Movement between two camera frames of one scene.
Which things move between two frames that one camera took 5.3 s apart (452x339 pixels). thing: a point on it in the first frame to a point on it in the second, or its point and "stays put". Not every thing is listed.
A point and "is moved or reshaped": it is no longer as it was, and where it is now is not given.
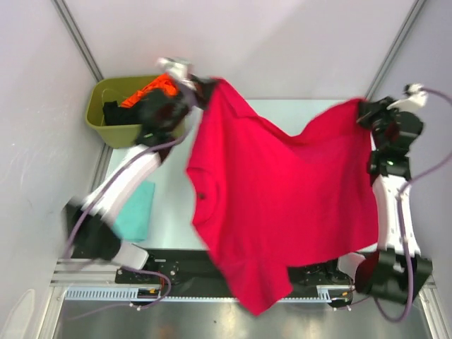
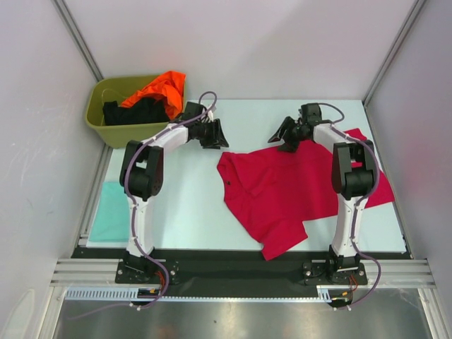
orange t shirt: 166,82 stays put
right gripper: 369,111 to 292,131
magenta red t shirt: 263,199 is moved or reshaped
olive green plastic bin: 104,90 stays put
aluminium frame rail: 85,272 stays put
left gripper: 203,90 to 217,139
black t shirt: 116,115 stays put
